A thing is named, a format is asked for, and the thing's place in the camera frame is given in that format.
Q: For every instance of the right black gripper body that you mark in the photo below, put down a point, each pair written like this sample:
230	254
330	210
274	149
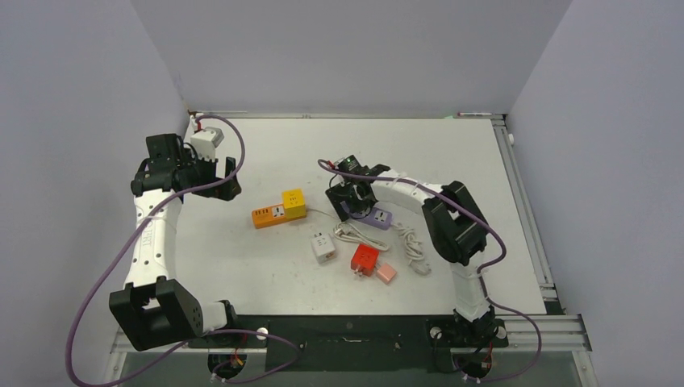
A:
345	191

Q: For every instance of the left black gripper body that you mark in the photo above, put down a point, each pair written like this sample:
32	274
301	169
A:
198	172

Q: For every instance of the purple power strip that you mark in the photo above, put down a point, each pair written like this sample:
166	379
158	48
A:
374	217

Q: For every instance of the orange power strip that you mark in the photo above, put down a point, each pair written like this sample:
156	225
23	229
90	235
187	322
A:
268	216

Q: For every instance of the yellow cube plug adapter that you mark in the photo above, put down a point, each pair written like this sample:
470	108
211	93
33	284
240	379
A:
294	204

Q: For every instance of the red cube plug adapter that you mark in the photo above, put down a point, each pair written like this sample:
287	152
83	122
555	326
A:
364	260

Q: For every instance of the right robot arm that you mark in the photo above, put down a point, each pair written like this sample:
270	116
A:
456	226

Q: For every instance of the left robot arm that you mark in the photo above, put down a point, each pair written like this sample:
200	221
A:
153	309

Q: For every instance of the white cube plug adapter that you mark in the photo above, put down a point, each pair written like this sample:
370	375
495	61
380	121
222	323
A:
323	247

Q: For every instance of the pink cube plug adapter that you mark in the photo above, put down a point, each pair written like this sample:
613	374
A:
385	273

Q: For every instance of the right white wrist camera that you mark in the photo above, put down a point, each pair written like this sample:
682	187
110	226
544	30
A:
348	164

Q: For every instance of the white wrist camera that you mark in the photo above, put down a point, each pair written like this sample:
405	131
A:
206	141
348	164

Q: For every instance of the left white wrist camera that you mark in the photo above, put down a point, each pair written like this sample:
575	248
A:
206	141

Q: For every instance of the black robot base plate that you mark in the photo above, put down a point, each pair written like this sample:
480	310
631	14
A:
371	343

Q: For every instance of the aluminium frame rail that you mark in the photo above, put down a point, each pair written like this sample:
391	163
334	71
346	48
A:
557	333

